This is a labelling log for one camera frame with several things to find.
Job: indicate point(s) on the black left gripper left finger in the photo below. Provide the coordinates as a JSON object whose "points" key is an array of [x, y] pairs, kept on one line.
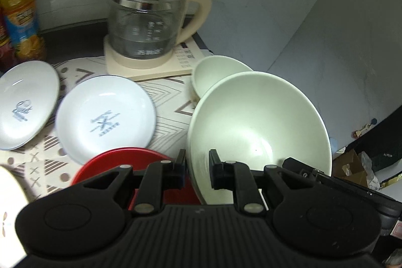
{"points": [[158, 177]]}

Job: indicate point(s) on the white sweet print plate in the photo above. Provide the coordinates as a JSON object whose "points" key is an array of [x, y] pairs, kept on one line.
{"points": [[29, 93]]}

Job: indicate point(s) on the orange juice bottle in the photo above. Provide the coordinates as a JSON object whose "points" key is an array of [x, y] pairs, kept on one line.
{"points": [[23, 28]]}

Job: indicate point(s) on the large pale green bowl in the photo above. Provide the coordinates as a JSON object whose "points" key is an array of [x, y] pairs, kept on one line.
{"points": [[258, 119]]}

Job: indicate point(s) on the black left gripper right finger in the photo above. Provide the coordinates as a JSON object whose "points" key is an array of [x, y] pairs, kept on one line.
{"points": [[238, 178]]}

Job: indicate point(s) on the red snack packet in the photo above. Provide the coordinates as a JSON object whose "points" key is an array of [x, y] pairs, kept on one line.
{"points": [[7, 53]]}

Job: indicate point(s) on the cream kettle base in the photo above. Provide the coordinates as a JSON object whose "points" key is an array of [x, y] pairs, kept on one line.
{"points": [[180, 61]]}

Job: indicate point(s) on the small pale green bowl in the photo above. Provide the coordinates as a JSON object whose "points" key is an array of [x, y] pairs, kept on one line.
{"points": [[210, 70]]}

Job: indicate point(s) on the white bakery print plate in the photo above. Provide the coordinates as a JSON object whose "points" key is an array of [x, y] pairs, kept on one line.
{"points": [[104, 113]]}

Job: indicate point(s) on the red plate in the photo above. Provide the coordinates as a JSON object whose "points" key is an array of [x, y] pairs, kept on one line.
{"points": [[139, 159]]}

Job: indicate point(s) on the cardboard box on floor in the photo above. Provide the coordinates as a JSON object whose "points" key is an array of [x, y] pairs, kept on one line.
{"points": [[348, 167]]}

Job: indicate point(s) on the glass kettle cream handle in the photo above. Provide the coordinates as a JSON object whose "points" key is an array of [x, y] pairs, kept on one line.
{"points": [[149, 29]]}

